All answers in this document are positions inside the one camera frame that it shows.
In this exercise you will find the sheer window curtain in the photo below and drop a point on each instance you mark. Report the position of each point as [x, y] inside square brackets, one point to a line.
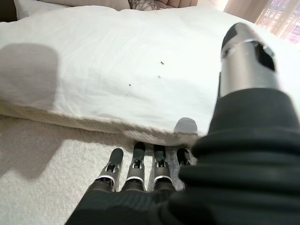
[276, 16]

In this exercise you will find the macrame fringed cushion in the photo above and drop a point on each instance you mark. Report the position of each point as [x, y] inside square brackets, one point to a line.
[140, 4]

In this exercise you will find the white duvet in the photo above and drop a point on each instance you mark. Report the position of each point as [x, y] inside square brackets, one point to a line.
[117, 58]

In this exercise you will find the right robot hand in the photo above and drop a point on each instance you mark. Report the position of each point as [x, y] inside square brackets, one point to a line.
[222, 175]

